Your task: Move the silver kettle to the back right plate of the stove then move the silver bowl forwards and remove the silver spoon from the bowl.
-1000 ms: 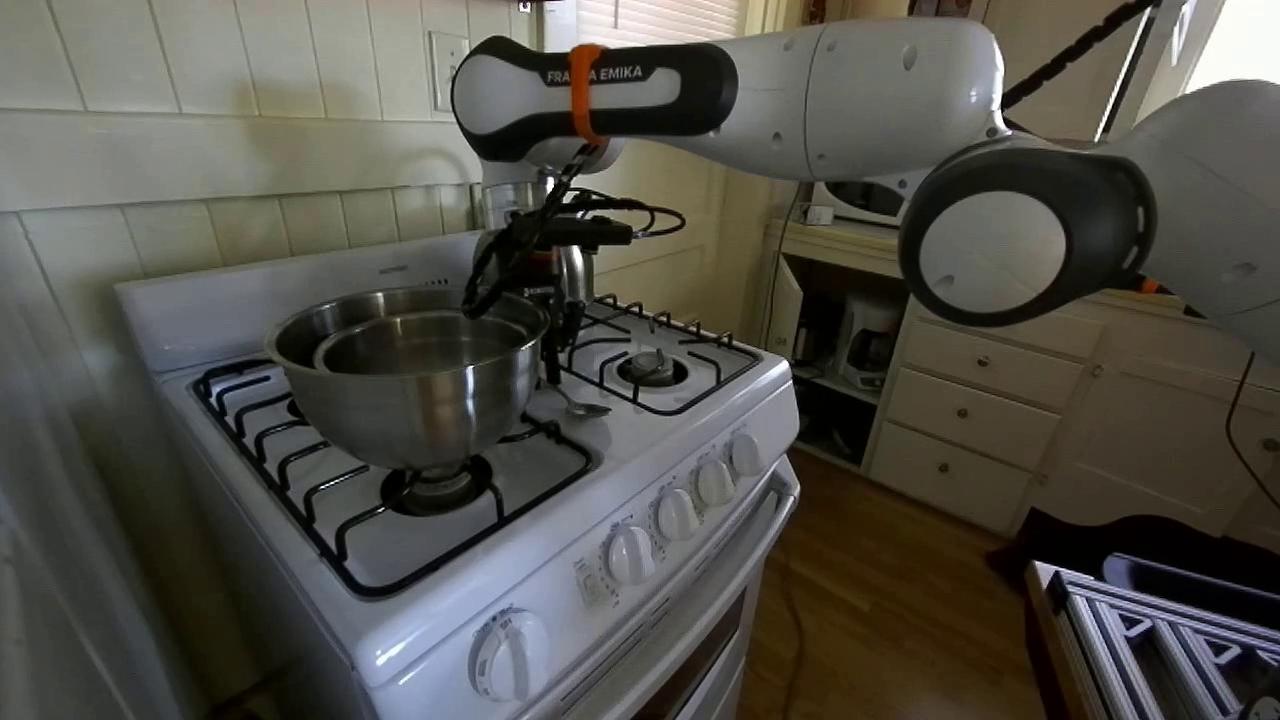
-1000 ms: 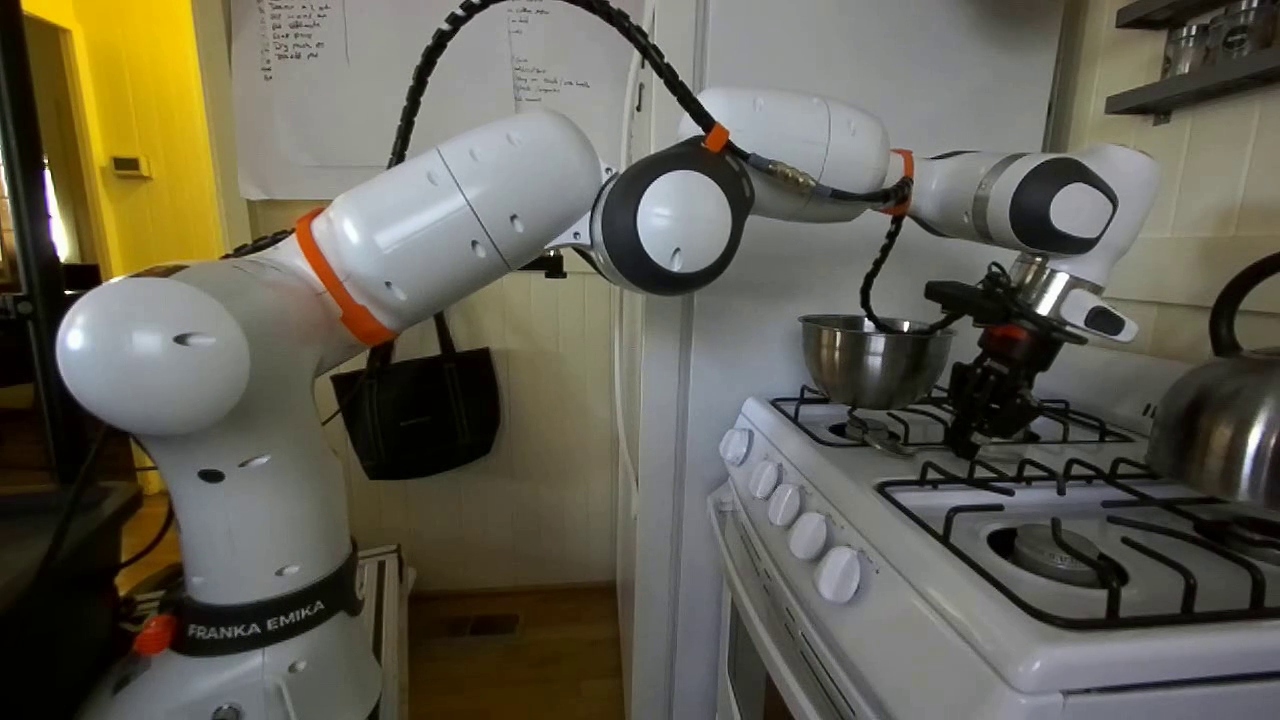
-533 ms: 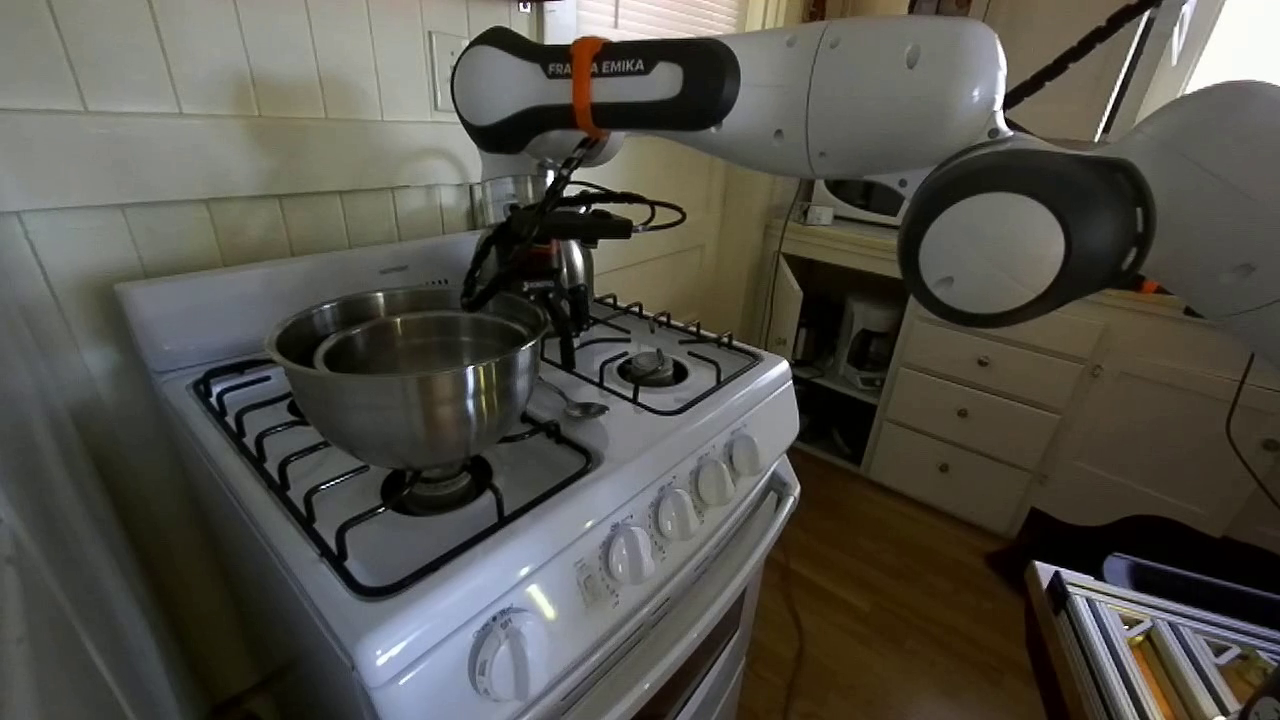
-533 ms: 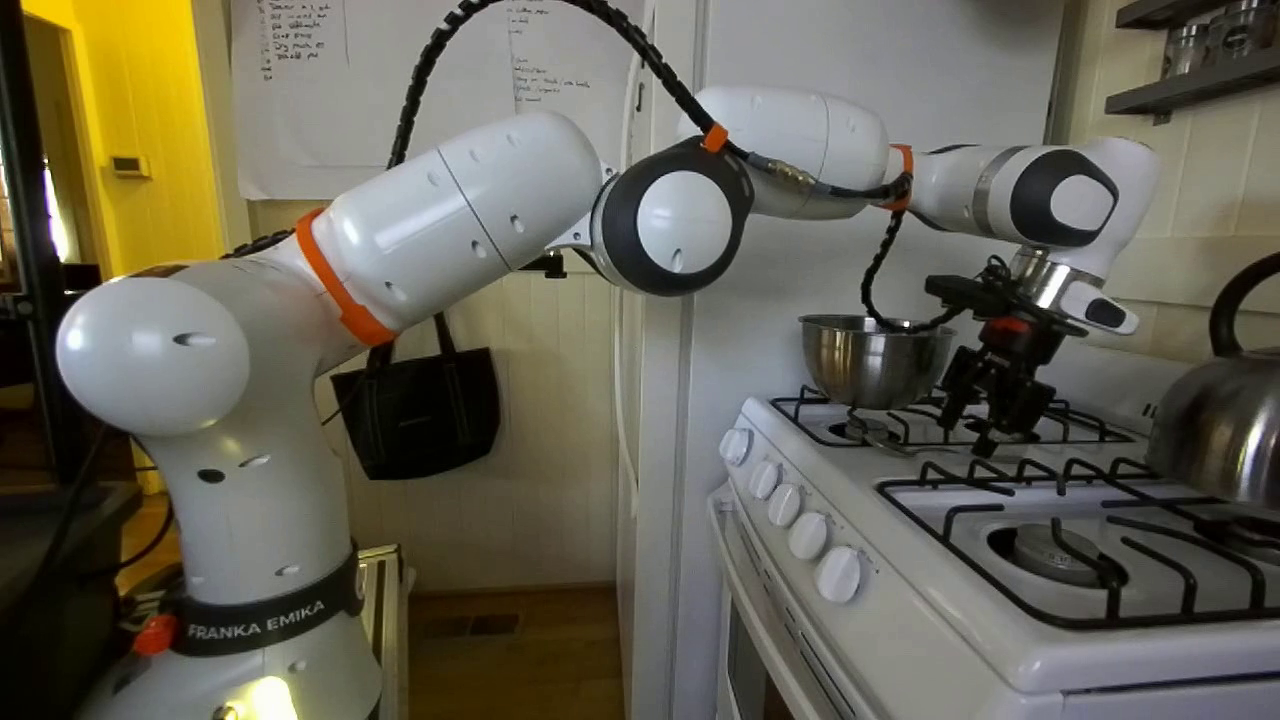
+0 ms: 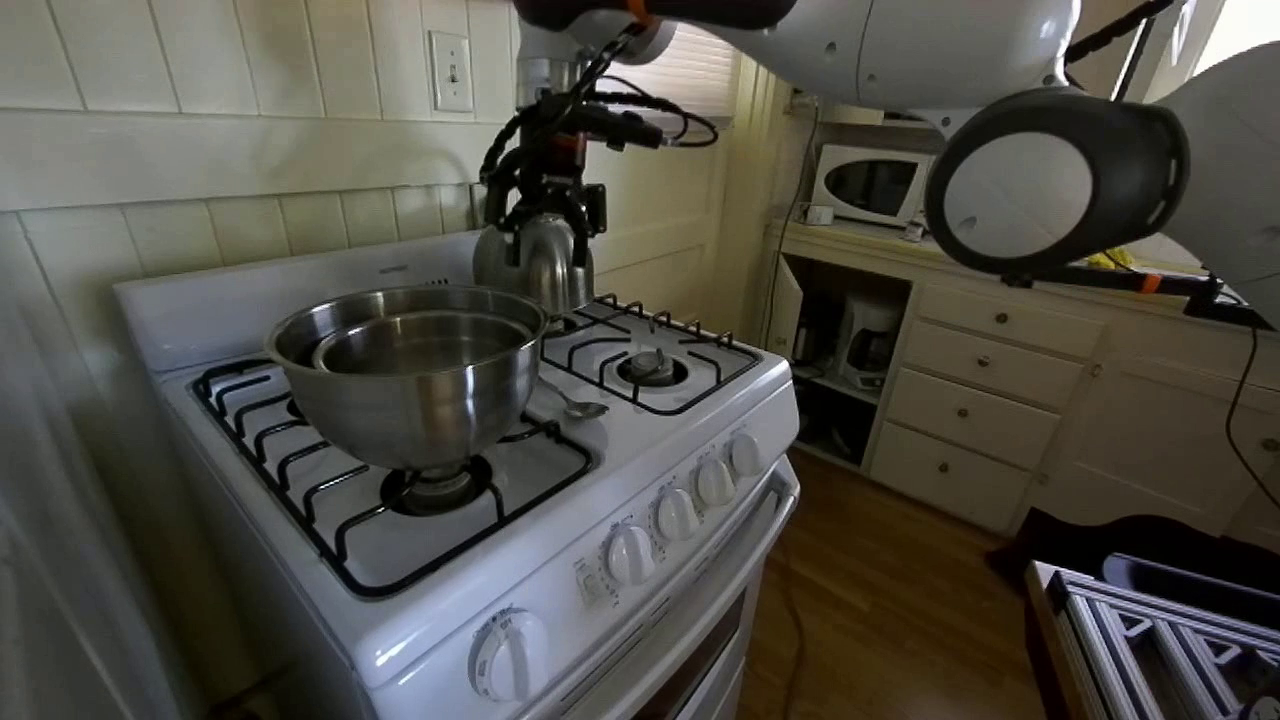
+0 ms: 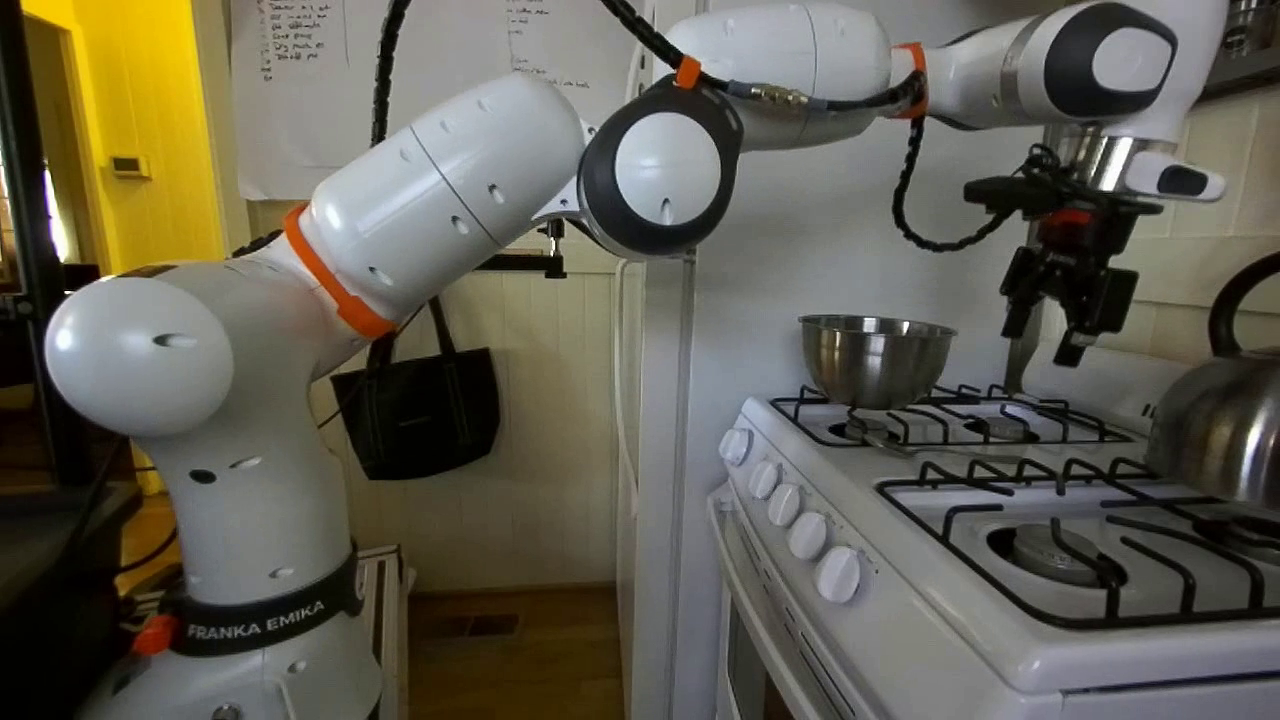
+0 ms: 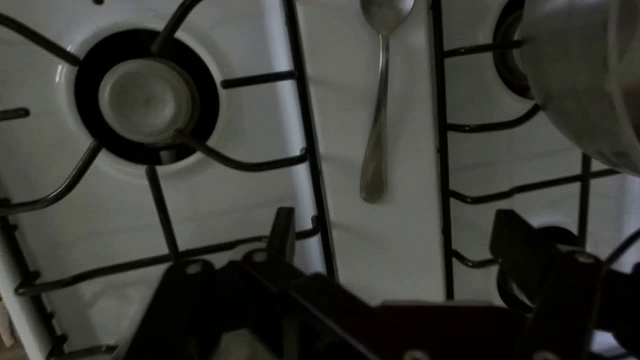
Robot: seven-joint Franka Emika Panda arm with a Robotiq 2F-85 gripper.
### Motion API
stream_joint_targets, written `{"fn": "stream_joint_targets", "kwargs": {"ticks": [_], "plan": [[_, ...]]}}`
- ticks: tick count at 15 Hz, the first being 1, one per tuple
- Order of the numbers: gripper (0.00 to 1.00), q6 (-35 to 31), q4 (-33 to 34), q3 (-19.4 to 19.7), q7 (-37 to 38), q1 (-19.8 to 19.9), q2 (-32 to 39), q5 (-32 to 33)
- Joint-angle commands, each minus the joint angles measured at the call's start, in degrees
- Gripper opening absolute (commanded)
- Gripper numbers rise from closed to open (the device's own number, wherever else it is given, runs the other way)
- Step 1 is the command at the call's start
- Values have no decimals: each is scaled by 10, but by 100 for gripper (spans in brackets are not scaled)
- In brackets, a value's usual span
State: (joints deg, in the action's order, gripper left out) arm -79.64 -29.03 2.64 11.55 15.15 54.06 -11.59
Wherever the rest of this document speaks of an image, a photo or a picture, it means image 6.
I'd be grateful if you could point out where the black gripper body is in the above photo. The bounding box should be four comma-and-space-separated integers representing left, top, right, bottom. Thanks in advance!
1009, 205, 1138, 293

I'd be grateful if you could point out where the silver kettle black handle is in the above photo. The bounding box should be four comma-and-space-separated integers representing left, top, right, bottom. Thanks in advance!
1145, 248, 1280, 516

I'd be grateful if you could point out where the silver metal bowl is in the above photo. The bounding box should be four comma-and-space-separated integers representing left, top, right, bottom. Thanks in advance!
797, 311, 958, 411

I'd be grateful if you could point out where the black cast iron stove grate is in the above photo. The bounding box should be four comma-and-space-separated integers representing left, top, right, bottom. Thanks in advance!
767, 381, 1134, 454
873, 454, 1280, 633

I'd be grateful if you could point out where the white stove knob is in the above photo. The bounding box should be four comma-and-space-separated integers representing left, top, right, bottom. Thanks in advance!
717, 423, 756, 474
810, 541, 866, 609
744, 456, 782, 503
782, 503, 832, 563
764, 478, 807, 534

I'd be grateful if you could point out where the white gas stove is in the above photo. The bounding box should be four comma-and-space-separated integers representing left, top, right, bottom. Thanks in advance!
704, 336, 1280, 720

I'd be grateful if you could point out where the white refrigerator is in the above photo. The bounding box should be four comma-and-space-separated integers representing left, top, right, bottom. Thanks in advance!
610, 134, 1071, 720

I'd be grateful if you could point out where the black tote bag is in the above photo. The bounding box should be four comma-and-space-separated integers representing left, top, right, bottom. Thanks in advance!
328, 293, 506, 483

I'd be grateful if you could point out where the black shelving unit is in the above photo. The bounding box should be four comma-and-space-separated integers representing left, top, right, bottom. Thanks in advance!
0, 0, 144, 720

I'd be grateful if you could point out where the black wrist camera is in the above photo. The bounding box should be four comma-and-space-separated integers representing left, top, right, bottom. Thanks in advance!
958, 175, 1168, 219

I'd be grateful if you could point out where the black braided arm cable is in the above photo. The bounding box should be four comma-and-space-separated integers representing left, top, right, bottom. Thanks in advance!
594, 0, 1035, 258

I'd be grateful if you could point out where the dark wall shelf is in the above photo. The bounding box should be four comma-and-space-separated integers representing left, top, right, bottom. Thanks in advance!
1202, 0, 1280, 101

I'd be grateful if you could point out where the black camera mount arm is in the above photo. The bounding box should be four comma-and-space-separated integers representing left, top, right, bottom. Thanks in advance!
470, 216, 573, 289

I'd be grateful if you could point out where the white frame stand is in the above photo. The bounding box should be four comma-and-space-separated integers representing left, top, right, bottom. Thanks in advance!
350, 538, 415, 720

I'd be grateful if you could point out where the white handwritten wall chart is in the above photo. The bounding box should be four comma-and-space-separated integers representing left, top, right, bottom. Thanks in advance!
222, 0, 642, 205

